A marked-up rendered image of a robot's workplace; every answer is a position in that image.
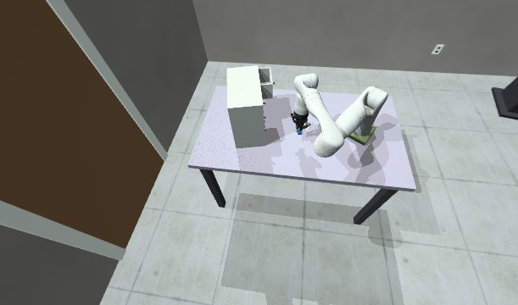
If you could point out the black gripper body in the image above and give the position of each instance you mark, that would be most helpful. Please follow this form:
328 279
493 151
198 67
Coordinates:
302 117

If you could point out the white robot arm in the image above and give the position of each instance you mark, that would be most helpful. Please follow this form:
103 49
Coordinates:
331 139

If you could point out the grey chest of drawers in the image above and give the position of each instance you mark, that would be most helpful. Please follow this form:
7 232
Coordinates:
245 106

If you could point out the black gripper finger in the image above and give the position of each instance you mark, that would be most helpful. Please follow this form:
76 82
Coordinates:
295 120
307 124

